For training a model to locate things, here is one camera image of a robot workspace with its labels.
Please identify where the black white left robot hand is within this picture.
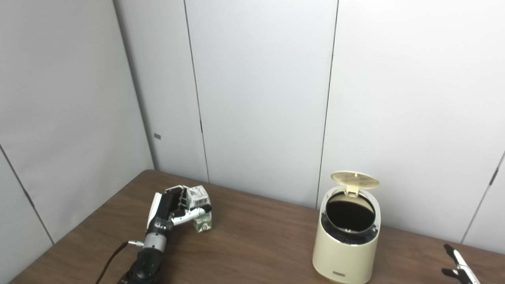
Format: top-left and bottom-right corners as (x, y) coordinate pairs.
(146, 185), (212, 237)

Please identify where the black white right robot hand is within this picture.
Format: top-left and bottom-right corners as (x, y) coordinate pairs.
(441, 243), (482, 284)

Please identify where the white green milk carton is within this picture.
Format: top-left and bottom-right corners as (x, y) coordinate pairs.
(186, 185), (213, 233)

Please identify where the cream round bin lid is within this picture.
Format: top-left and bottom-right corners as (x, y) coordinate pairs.
(330, 171), (380, 196)

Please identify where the cream-colored bin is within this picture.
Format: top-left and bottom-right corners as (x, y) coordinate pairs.
(312, 185), (382, 284)

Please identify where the black bin liner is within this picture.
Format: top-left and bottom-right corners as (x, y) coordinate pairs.
(321, 191), (380, 246)

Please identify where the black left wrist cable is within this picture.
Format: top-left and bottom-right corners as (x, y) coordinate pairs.
(95, 241), (144, 284)

